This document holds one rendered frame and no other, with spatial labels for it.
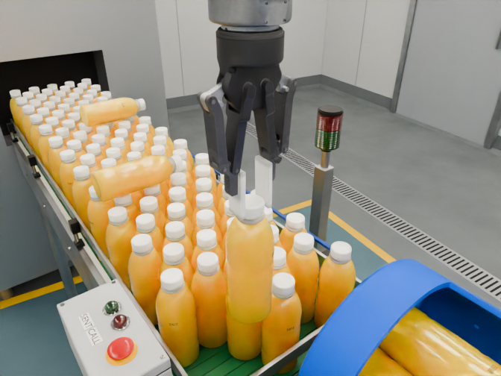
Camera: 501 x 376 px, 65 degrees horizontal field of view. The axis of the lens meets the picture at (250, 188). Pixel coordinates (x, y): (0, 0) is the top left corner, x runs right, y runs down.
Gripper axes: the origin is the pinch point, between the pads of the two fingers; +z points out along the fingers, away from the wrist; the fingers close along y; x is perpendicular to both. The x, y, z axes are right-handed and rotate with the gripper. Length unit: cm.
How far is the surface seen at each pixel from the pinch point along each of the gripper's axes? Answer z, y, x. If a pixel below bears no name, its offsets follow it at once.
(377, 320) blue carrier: 9.2, 2.9, -20.2
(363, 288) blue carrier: 8.5, 5.0, -16.4
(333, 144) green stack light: 14, 44, 23
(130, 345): 20.1, -18.9, 2.9
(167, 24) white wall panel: 35, 179, 387
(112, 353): 20.1, -21.3, 3.0
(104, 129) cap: 20, 7, 87
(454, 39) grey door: 40, 370, 164
